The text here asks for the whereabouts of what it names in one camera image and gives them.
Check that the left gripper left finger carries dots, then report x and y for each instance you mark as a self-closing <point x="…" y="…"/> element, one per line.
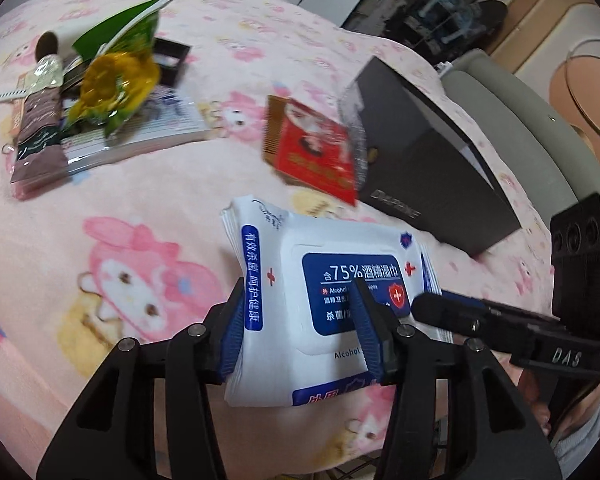
<point x="225" y="327"/>

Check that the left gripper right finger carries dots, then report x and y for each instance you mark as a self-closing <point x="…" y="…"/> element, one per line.
<point x="376" y="327"/>

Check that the white blue wet wipes pack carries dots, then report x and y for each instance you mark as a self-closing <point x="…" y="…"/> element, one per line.
<point x="299" y="344"/>

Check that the green yellow snack bag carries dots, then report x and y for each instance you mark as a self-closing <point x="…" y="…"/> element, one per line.
<point x="120" y="67"/>

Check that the operator hand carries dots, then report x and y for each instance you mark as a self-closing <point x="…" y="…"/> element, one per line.
<point x="536" y="387"/>

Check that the black Daphne shoe box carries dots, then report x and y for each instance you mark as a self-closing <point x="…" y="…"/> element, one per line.
<point x="413" y="162"/>

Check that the red snack packet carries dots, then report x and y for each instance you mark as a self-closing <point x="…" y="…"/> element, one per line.
<point x="307" y="147"/>

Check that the black handheld tracker device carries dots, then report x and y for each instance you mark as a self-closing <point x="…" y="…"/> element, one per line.
<point x="563" y="347"/>

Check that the white blue book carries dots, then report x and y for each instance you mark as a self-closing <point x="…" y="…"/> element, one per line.
<point x="169" y="117"/>

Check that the grey upholstered headboard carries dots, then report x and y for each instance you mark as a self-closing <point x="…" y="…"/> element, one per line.
<point x="550" y="160"/>

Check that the pink cartoon blanket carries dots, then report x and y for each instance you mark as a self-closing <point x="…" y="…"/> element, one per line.
<point x="162" y="210"/>

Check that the brown snack packet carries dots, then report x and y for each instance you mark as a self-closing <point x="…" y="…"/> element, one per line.
<point x="40" y="159"/>

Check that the small black tray box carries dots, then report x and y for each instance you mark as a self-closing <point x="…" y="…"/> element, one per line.
<point x="170" y="57"/>

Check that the makeup brush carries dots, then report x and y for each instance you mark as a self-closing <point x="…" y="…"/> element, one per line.
<point x="47" y="44"/>

